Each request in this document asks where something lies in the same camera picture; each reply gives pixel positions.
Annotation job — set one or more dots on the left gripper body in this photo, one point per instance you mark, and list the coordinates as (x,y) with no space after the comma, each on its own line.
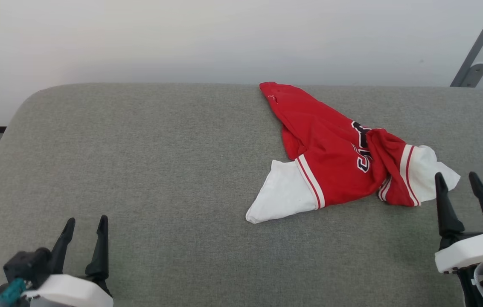
(71,294)

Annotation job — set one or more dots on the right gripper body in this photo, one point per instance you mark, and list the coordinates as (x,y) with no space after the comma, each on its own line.
(476,251)

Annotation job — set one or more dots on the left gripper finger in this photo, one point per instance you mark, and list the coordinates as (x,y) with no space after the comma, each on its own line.
(64,251)
(100,256)

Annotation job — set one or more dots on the red and white jersey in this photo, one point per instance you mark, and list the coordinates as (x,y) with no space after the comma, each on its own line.
(331,162)

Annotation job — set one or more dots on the grey fabric sofa cushion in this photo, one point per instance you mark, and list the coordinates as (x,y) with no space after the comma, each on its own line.
(160,179)

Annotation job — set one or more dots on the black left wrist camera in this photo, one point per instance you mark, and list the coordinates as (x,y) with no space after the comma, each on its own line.
(26,265)

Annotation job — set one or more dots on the grey post bracket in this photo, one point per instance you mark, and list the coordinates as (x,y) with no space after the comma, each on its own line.
(474,73)

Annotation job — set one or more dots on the grey metal post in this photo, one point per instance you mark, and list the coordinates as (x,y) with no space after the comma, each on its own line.
(478,42)

